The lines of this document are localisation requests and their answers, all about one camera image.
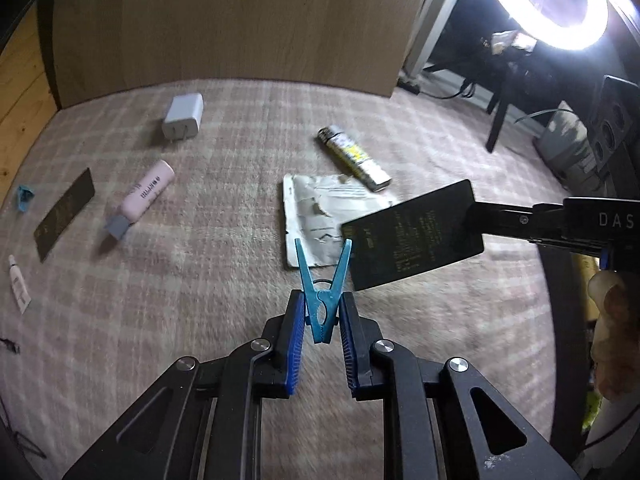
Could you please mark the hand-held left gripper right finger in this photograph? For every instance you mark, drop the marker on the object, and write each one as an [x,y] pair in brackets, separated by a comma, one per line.
[350,350]

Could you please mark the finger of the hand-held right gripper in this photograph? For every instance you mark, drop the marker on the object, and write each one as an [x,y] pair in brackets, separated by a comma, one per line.
[500,220]

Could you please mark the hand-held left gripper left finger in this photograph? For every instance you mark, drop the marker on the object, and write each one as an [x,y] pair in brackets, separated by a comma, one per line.
[295,345]

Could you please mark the blue clothespin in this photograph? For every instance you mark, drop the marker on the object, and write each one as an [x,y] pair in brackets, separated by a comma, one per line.
[320,310]

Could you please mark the black card with grey print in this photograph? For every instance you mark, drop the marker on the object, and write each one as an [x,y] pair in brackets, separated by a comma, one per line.
[415,235]

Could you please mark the person's right hand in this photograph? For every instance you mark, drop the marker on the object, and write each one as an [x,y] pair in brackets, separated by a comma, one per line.
[617,320]

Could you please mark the grey cloth bag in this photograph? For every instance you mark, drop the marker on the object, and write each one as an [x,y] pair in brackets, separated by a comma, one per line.
[565,145]

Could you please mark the black box with round holes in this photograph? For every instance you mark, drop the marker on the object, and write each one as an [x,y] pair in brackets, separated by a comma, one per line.
[615,125]

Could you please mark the black tripod leg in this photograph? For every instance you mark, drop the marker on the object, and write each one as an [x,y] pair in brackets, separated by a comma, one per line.
[500,115]

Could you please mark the beige plaid blanket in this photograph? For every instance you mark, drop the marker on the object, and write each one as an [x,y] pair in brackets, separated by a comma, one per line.
[200,285]

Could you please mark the silver foil packet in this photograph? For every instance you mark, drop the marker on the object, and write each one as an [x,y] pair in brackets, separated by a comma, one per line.
[310,210]

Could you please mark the yellow lighter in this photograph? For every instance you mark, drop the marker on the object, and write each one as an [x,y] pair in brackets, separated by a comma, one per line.
[355,157]

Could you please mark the black power strip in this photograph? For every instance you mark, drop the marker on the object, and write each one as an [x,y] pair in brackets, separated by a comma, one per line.
[409,86]

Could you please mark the pink tube with grey cap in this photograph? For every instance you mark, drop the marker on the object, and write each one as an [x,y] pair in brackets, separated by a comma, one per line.
[145,190]

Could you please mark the white plug charger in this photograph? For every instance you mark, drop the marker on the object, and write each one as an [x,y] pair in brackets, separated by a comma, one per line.
[182,110]

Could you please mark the black card with yellow print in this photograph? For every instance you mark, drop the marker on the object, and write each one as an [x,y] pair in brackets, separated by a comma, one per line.
[65,215]

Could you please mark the small white tube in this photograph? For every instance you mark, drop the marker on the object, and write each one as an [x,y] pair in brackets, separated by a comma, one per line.
[19,287]

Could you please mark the small blue plastic clip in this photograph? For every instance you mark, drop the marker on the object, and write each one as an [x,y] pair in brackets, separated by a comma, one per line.
[24,199]

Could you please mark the wooden board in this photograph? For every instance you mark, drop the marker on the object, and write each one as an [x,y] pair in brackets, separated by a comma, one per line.
[250,20]

